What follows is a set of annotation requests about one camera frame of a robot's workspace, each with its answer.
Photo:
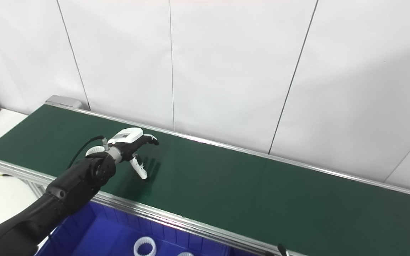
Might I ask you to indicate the blue bin with white rings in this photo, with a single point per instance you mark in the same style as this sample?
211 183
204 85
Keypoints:
101 234

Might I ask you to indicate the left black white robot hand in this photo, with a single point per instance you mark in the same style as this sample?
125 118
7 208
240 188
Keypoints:
128 137

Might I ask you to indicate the grey conveyor end housing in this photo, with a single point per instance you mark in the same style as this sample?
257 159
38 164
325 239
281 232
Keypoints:
64 101

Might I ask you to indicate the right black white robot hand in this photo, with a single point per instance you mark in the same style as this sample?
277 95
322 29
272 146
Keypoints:
283 250

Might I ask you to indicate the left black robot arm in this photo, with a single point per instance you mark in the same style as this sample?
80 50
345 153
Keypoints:
66 192

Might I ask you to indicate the green belt aluminium conveyor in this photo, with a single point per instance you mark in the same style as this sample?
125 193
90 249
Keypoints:
244 185

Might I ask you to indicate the aluminium conveyor support leg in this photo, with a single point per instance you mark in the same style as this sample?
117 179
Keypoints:
37 190

